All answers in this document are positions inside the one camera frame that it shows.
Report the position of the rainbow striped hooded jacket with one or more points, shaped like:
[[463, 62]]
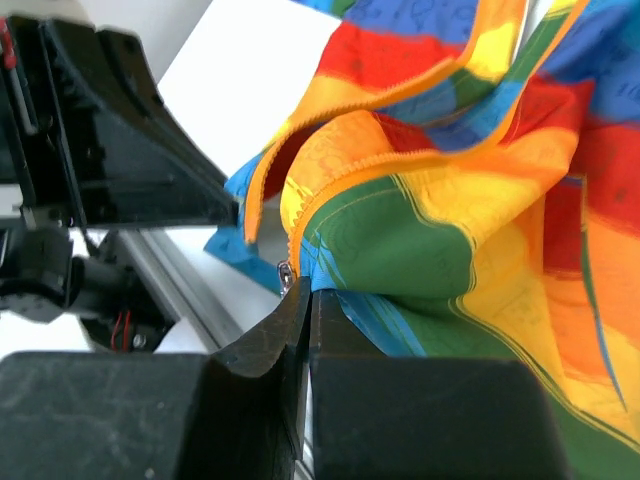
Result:
[[470, 188]]

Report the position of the aluminium table frame rail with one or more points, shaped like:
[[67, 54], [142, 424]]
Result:
[[210, 304]]

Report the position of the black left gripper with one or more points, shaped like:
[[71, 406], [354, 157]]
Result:
[[128, 163]]

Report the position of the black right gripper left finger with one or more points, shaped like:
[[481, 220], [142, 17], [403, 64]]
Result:
[[235, 414]]

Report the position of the silver zipper slider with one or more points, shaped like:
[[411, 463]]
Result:
[[286, 276]]

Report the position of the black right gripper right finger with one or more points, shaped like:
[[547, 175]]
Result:
[[380, 417]]

